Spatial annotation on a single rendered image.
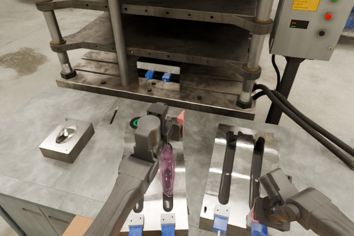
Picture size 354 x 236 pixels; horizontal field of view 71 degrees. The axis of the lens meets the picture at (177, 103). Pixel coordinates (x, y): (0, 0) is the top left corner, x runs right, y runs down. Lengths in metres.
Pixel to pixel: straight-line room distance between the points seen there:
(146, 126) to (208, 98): 0.95
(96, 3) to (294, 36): 1.05
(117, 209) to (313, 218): 0.41
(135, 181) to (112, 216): 0.09
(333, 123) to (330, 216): 2.31
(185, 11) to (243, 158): 0.76
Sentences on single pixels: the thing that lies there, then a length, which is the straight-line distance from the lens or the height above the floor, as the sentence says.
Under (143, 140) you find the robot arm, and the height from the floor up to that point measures 1.28.
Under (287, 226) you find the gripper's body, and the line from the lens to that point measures 0.84.
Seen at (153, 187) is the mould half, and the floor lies 0.87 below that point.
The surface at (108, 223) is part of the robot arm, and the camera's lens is 0.55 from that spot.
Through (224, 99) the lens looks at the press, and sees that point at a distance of 1.52.
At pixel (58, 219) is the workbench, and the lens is 1.47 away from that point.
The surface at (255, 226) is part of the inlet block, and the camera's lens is 0.88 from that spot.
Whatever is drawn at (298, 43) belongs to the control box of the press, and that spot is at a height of 1.15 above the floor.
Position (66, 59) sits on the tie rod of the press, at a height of 0.92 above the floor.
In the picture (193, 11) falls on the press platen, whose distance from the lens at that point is 1.32.
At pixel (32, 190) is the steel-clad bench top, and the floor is 0.80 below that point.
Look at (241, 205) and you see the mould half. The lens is 0.97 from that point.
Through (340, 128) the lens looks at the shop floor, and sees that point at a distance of 2.90.
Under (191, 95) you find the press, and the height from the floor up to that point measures 0.79.
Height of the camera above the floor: 1.72
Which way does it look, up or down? 39 degrees down
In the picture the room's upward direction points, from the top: straight up
